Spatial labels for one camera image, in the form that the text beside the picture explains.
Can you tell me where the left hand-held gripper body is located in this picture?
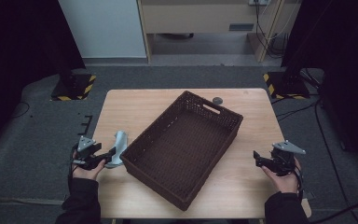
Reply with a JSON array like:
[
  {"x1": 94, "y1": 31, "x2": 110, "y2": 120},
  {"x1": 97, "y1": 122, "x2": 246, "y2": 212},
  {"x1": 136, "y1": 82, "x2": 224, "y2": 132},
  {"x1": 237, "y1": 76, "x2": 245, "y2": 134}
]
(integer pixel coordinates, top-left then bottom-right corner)
[{"x1": 72, "y1": 135, "x2": 107, "y2": 171}]

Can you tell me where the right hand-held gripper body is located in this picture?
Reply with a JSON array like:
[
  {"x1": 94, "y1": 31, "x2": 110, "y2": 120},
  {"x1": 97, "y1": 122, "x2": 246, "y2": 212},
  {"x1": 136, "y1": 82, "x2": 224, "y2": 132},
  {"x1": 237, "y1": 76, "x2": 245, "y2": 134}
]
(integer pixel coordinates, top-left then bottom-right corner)
[{"x1": 262, "y1": 140, "x2": 307, "y2": 177}]

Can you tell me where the light blue cloth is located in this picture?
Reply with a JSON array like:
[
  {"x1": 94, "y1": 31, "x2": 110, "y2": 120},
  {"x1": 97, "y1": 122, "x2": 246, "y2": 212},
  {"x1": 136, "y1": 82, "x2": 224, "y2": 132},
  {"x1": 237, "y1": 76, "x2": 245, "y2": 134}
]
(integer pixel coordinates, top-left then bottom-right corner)
[{"x1": 104, "y1": 130, "x2": 129, "y2": 169}]

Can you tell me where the brown wicker basket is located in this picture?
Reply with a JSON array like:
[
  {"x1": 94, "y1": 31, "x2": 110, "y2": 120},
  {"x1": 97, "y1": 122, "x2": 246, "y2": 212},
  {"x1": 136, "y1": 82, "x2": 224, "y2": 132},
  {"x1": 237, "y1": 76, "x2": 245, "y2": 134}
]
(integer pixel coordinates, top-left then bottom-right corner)
[{"x1": 119, "y1": 90, "x2": 244, "y2": 212}]

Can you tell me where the person's left hand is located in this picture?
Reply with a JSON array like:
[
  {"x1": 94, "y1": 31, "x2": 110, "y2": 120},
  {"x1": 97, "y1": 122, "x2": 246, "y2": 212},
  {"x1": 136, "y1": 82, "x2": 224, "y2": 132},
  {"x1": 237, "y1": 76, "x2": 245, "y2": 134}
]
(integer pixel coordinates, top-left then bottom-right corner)
[{"x1": 72, "y1": 151, "x2": 106, "y2": 182}]

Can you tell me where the person's right hand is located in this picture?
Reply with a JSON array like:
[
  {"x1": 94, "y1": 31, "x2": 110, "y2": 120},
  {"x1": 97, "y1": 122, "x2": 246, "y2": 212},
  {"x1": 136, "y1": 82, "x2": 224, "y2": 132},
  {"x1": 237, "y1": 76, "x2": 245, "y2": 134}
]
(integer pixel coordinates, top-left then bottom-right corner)
[{"x1": 260, "y1": 157, "x2": 302, "y2": 195}]

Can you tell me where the black yellow striped stand base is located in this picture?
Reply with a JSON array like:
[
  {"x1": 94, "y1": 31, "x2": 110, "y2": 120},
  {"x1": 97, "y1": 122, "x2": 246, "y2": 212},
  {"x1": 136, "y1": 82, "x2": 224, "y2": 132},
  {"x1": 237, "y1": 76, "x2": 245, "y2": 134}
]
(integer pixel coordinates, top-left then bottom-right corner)
[
  {"x1": 49, "y1": 69, "x2": 97, "y2": 102},
  {"x1": 263, "y1": 70, "x2": 311, "y2": 101}
]

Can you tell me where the black curtain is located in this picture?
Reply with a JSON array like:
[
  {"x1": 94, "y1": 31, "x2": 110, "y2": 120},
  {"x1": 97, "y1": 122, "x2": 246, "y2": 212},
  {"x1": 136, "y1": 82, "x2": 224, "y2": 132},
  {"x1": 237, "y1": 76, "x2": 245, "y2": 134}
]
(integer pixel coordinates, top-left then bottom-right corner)
[
  {"x1": 281, "y1": 0, "x2": 358, "y2": 175},
  {"x1": 0, "y1": 0, "x2": 87, "y2": 153}
]

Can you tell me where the white cabinet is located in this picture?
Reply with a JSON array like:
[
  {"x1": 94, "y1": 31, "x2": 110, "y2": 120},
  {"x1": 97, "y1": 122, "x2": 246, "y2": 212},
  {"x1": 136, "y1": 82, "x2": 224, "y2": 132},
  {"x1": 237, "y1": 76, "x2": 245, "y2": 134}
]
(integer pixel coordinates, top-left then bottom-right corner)
[{"x1": 58, "y1": 0, "x2": 147, "y2": 59}]

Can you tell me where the light wooden desk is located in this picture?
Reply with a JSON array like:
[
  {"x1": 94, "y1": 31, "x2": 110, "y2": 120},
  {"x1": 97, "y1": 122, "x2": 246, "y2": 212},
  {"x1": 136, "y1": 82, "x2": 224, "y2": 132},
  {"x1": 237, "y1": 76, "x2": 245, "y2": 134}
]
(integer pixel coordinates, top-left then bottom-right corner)
[{"x1": 136, "y1": 0, "x2": 286, "y2": 63}]

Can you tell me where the left hand-held gripper cable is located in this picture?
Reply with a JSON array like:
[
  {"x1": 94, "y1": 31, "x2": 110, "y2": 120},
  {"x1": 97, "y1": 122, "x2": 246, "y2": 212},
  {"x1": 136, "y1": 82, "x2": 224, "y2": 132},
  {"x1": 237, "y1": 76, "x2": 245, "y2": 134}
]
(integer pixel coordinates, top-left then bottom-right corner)
[{"x1": 68, "y1": 148, "x2": 76, "y2": 180}]

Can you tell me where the hand-held gripper cable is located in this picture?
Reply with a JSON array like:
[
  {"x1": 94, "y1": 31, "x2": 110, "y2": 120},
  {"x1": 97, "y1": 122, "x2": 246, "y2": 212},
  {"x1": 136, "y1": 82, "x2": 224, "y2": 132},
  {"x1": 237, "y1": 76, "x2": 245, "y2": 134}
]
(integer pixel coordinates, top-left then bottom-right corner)
[
  {"x1": 293, "y1": 166, "x2": 306, "y2": 202},
  {"x1": 68, "y1": 148, "x2": 76, "y2": 180}
]

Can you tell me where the right hand-held gripper cable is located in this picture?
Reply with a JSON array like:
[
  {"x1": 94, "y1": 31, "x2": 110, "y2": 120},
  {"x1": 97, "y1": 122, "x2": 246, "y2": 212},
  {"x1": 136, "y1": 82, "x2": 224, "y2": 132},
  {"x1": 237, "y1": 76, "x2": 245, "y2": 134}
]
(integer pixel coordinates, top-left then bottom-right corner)
[{"x1": 293, "y1": 166, "x2": 306, "y2": 202}]

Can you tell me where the long thin black floor cable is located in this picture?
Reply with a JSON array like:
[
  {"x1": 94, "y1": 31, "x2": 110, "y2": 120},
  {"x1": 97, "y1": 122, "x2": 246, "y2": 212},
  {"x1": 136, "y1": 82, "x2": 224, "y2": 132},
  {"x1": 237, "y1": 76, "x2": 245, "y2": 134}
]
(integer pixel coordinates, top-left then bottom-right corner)
[{"x1": 314, "y1": 100, "x2": 358, "y2": 224}]

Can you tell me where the short black floor cable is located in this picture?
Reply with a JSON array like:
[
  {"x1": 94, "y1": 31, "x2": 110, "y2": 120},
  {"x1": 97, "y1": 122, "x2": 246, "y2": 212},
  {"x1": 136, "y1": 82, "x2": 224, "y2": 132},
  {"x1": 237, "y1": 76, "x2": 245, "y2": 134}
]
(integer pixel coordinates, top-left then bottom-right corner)
[{"x1": 275, "y1": 100, "x2": 320, "y2": 121}]

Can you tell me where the looped thin black floor cable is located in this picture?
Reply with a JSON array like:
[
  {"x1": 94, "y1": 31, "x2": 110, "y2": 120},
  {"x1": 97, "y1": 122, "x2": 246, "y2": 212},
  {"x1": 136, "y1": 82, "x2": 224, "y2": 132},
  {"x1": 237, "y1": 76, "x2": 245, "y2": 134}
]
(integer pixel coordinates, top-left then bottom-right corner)
[{"x1": 10, "y1": 101, "x2": 31, "y2": 119}]

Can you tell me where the thick black floor cable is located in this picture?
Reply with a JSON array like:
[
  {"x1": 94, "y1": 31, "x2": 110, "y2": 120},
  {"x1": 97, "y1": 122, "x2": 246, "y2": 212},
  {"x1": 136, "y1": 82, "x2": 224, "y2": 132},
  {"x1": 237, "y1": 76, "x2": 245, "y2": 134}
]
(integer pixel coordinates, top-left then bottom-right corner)
[{"x1": 310, "y1": 200, "x2": 358, "y2": 224}]

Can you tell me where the bundle of hanging cables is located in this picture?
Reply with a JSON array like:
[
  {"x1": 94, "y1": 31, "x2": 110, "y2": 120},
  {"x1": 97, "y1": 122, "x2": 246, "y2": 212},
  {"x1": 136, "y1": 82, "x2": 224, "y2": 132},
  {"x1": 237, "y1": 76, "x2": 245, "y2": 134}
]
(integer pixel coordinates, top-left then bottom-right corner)
[{"x1": 255, "y1": 0, "x2": 291, "y2": 60}]

